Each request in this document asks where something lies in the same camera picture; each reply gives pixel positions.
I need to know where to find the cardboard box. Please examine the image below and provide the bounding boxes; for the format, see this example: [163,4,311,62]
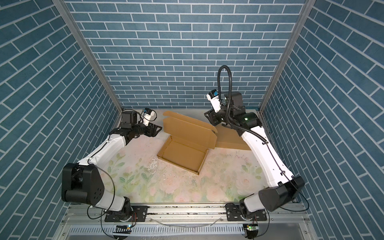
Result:
[157,111,218,175]
[216,124,251,151]

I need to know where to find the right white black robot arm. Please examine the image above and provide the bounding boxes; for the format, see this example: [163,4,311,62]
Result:
[205,90,305,218]

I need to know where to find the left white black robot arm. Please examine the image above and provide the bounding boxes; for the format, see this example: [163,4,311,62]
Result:
[62,108,162,216]

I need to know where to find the left green circuit board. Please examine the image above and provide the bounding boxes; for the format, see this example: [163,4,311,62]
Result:
[113,225,132,236]

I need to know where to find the green circuit board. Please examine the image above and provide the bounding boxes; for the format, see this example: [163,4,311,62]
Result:
[113,225,132,236]
[243,224,259,234]

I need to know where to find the right green circuit board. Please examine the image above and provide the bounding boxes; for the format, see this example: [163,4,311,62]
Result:
[243,224,259,234]

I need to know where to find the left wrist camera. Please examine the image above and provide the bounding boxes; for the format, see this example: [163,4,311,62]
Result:
[141,108,158,126]

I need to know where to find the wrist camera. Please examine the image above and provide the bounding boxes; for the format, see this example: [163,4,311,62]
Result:
[206,89,222,113]
[141,108,158,126]

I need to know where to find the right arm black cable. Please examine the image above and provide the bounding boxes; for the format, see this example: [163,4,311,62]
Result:
[217,65,310,238]

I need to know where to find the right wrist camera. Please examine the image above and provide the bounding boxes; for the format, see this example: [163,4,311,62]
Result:
[206,89,222,113]

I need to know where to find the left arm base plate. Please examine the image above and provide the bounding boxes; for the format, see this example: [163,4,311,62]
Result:
[104,206,149,223]

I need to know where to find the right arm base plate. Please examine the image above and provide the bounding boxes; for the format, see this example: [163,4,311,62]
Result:
[225,203,268,222]

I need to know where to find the aluminium mounting rail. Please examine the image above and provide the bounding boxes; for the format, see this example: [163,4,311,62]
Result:
[54,203,317,240]

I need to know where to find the right aluminium corner post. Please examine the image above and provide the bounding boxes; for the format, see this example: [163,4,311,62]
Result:
[259,0,316,114]

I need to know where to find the aluminium corner post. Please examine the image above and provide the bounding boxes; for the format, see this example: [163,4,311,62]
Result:
[52,0,123,113]
[259,0,316,114]

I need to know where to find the left aluminium corner post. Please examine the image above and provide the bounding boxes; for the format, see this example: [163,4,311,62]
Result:
[52,0,123,113]

